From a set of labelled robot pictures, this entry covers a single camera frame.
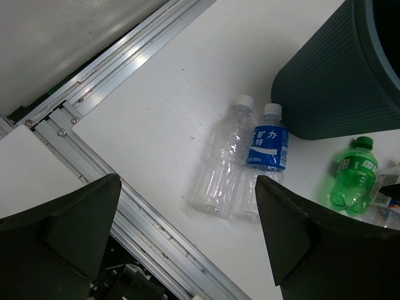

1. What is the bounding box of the dark green ribbed bin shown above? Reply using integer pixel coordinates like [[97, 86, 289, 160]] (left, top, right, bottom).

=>
[[271, 1, 399, 140]]

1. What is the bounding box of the aluminium table frame rail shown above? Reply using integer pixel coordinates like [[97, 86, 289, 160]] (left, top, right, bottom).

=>
[[0, 0, 251, 300]]

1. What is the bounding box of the blue label plastic bottle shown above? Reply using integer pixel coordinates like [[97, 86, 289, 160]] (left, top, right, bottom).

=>
[[234, 103, 289, 224]]

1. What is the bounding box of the crushed clear labelled bottle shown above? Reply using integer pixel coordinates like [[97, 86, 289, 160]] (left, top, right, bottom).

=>
[[355, 164, 399, 230]]

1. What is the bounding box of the clear plastic bottle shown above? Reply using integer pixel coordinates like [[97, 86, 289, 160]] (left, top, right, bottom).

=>
[[191, 95, 254, 219]]

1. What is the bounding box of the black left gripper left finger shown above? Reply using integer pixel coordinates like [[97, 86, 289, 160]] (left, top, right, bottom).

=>
[[1, 174, 121, 299]]

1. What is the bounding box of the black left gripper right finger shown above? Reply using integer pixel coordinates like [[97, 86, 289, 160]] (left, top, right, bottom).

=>
[[255, 176, 399, 299]]

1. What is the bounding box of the green plastic bottle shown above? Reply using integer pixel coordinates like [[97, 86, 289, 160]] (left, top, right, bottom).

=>
[[329, 136, 378, 217]]

